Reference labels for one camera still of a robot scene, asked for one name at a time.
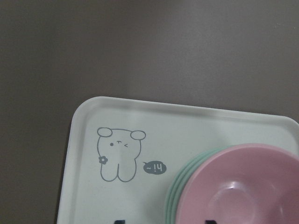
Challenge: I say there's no top green bowl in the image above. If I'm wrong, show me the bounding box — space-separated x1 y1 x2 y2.
164 145 232 224

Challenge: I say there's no white rabbit tray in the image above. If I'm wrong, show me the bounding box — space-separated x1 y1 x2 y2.
57 97 299 224

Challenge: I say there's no small pink bowl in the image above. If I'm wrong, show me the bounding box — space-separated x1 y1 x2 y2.
175 144 299 224

